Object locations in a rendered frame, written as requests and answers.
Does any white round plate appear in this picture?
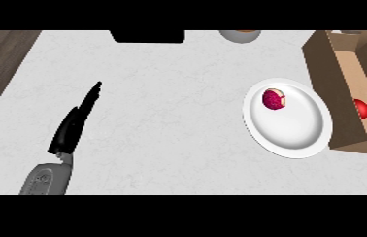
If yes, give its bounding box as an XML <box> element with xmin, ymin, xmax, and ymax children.
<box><xmin>240</xmin><ymin>77</ymin><xmax>335</xmax><ymax>159</ymax></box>

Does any brown cardboard box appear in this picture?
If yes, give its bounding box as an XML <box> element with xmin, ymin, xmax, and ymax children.
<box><xmin>301</xmin><ymin>30</ymin><xmax>367</xmax><ymax>154</ymax></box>

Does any red tomato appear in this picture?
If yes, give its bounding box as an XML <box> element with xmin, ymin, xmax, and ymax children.
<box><xmin>352</xmin><ymin>98</ymin><xmax>367</xmax><ymax>120</ymax></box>

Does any dark red round fruit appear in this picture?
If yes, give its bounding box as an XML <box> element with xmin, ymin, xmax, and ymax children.
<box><xmin>261</xmin><ymin>87</ymin><xmax>289</xmax><ymax>112</ymax></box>

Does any black appliance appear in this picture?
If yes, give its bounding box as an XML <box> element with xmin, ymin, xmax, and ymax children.
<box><xmin>109</xmin><ymin>30</ymin><xmax>186</xmax><ymax>45</ymax></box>

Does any grey bowl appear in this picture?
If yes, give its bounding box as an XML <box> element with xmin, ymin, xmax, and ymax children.
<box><xmin>218</xmin><ymin>30</ymin><xmax>262</xmax><ymax>45</ymax></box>

